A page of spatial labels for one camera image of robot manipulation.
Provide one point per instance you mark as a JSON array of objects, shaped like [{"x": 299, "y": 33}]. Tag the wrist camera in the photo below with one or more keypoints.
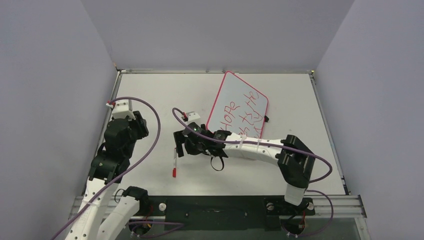
[
  {"x": 191, "y": 117},
  {"x": 121, "y": 109}
]

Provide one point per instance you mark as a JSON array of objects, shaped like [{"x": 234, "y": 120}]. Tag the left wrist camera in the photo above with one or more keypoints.
[{"x": 121, "y": 109}]

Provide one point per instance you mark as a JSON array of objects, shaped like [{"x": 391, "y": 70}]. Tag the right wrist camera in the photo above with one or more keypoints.
[{"x": 191, "y": 117}]

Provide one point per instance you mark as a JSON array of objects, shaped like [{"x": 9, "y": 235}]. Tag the pink framed whiteboard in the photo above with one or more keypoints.
[{"x": 238, "y": 108}]

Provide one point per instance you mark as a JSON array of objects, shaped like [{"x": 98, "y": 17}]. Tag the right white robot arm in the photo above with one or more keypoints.
[{"x": 294, "y": 160}]

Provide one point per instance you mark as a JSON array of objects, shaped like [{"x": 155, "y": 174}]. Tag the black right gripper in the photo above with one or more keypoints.
[{"x": 179, "y": 139}]

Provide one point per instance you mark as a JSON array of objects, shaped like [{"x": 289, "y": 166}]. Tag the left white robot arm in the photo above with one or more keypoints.
[{"x": 112, "y": 159}]

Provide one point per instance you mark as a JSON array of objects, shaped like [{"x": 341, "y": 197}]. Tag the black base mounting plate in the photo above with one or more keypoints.
[{"x": 221, "y": 213}]

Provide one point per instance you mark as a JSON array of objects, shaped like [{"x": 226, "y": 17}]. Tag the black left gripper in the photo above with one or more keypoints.
[{"x": 139, "y": 123}]

